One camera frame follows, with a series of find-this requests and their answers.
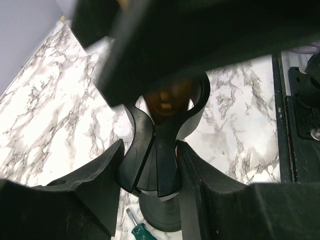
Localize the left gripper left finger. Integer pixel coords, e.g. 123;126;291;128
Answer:
0;140;125;240

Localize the gold microphone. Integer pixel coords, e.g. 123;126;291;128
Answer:
143;79;193;125

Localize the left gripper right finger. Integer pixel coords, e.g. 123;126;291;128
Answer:
177;141;320;240

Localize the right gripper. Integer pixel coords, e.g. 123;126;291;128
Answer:
71;0;320;107

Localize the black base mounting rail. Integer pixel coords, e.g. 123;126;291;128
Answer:
271;52;320;183

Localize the black round-base mic stand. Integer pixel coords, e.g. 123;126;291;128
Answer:
116;73;211;232

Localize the green handle screwdriver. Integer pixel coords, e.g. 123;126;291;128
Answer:
126;207;157;240

